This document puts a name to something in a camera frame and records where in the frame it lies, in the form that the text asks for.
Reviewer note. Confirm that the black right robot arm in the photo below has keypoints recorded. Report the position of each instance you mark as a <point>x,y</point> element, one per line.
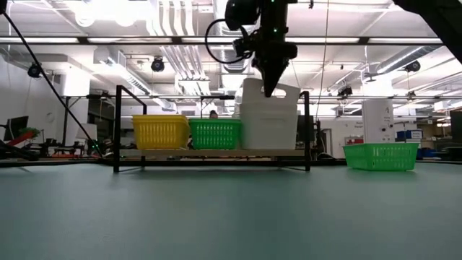
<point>444,21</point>

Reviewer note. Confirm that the wooden board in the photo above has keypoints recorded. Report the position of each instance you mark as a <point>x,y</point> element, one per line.
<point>216,153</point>

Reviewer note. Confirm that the blue storage bins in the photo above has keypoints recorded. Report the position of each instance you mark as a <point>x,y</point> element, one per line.
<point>409,134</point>

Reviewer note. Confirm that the silver ventilation duct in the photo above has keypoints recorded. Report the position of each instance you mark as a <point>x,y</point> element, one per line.
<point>234,68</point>

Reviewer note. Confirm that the small green red plant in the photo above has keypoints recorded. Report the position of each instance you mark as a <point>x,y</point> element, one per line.
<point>25,135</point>

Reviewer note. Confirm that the green table mat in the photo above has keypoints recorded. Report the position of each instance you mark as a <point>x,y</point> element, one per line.
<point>216,216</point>

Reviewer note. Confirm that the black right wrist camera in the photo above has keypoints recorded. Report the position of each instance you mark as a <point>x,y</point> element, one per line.
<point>242,47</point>

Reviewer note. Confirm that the black ceiling spotlight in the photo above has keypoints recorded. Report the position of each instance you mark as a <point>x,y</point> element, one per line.
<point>413,66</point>
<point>157,65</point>
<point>344,92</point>
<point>35,70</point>

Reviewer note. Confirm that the black metal table frame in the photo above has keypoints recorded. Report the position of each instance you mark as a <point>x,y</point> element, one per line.
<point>54,162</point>

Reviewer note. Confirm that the black background rig frame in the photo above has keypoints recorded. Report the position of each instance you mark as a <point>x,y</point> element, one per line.
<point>216,97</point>

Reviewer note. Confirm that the white room pillar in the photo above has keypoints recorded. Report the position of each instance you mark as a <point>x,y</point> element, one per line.
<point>377,119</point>

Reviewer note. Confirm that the person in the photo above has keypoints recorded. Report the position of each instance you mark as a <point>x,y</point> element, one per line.
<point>213,115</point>

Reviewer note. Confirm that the black computer monitor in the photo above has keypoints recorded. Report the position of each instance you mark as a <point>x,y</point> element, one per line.
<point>16,128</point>

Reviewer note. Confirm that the red box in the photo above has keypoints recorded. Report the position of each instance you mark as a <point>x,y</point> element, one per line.
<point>353,140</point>

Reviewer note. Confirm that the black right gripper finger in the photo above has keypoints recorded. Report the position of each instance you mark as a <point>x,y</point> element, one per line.
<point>269,79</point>

